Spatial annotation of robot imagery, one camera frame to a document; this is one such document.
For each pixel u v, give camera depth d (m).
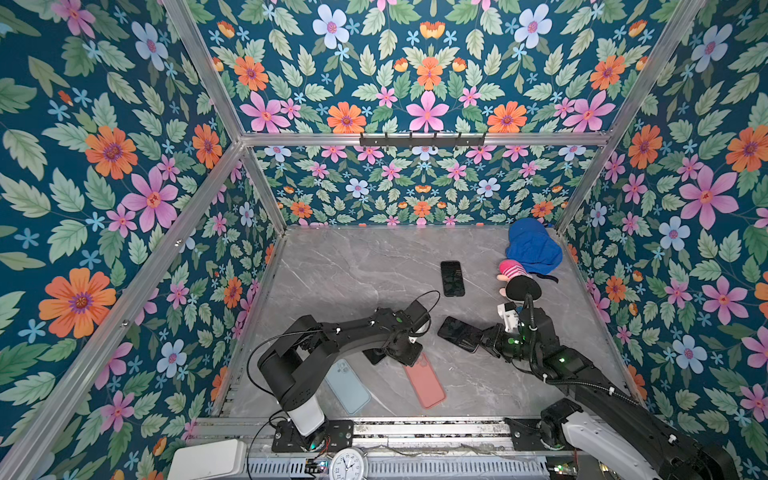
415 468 0.70
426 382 0.82
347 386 0.82
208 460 0.68
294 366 0.46
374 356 0.86
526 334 0.61
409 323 0.70
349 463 0.66
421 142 0.93
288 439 0.73
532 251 1.11
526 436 0.73
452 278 1.05
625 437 0.49
